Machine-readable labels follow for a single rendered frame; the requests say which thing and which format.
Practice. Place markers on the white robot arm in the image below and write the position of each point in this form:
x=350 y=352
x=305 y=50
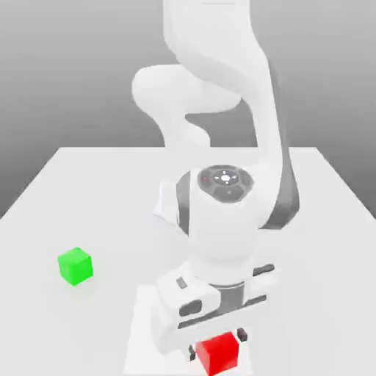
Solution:
x=223 y=229

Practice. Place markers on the small green cube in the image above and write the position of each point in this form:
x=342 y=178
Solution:
x=75 y=265

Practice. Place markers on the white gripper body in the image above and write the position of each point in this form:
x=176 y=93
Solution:
x=211 y=327

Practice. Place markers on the small red cube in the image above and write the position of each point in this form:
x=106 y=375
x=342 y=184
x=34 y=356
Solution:
x=218 y=354

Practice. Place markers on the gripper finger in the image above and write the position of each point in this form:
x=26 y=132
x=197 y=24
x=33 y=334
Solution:
x=242 y=335
x=192 y=353

